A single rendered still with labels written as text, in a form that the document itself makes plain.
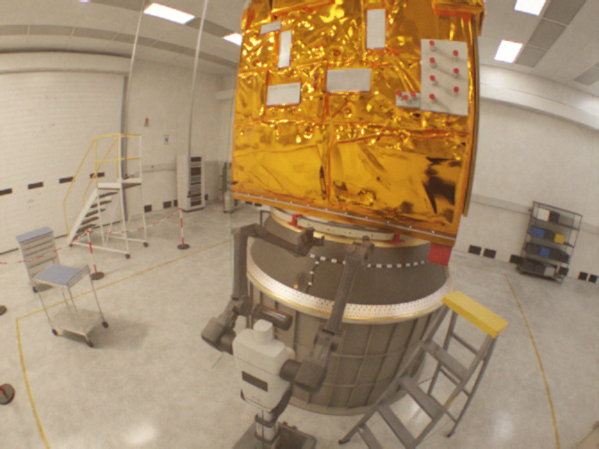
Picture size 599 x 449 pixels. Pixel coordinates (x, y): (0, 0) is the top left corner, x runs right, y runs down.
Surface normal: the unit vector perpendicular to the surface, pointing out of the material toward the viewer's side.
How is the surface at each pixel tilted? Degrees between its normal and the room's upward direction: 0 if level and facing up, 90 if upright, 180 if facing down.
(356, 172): 88
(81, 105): 90
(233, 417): 0
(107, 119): 90
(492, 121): 90
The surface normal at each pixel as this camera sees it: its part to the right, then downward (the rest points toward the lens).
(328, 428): 0.07, -0.96
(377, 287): 0.02, -0.20
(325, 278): -0.31, -0.24
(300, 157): -0.50, 0.17
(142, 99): 0.85, 0.20
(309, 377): -0.16, -0.72
